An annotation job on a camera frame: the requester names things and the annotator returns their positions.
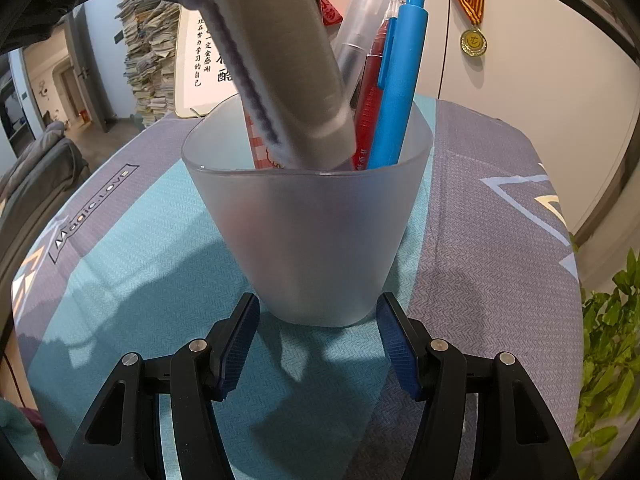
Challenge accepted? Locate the orange red pen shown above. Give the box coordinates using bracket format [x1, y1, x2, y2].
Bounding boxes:
[350, 17, 388, 171]

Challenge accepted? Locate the gold medal with striped ribbon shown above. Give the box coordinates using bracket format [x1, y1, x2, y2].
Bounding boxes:
[448, 0, 488, 58]

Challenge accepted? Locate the grey room door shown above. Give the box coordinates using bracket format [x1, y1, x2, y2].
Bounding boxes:
[64, 7, 115, 133]

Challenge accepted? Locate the green leafy plant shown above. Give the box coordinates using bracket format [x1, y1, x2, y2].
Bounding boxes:
[567, 232, 640, 461]

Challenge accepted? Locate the tall stack of papers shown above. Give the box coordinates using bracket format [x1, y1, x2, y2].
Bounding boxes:
[121, 0, 182, 129]

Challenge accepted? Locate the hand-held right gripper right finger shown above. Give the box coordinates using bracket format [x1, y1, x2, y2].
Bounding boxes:
[376, 291, 578, 480]

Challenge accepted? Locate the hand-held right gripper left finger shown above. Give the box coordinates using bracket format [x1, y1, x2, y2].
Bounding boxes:
[56, 292, 261, 480]

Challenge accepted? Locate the red hanging pouch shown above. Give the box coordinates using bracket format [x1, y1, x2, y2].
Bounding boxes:
[320, 0, 345, 27]

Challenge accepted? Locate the blue grey printed tablecloth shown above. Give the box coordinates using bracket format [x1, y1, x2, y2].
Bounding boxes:
[10, 92, 586, 480]

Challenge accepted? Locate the blue pen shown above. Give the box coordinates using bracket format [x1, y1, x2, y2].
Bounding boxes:
[366, 0, 430, 170]

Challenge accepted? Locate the frosted plastic cup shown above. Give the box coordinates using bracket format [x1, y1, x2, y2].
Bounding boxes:
[181, 94, 433, 328]

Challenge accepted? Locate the grey sofa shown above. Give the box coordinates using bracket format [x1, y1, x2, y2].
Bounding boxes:
[0, 120, 92, 221]

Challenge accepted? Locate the framed calligraphy board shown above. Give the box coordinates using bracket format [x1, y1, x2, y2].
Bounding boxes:
[175, 7, 246, 120]

